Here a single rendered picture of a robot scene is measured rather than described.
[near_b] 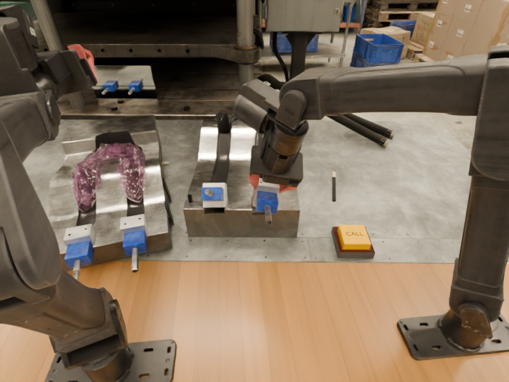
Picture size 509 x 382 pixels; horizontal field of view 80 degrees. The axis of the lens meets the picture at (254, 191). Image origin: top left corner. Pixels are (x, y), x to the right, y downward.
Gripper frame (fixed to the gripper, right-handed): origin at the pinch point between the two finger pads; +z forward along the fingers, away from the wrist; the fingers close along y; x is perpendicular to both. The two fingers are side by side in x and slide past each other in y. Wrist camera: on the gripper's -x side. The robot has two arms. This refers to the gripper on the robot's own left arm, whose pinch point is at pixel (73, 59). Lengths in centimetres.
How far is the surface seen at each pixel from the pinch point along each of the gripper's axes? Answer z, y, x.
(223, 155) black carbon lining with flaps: 8.7, -21.4, 33.1
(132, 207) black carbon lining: -7.5, 0.9, 32.4
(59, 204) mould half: -7.4, 16.8, 27.7
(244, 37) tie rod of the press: 60, -33, 17
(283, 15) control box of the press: 72, -49, 15
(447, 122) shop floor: 194, -214, 161
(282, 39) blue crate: 357, -80, 99
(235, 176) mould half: -1.5, -24.5, 33.5
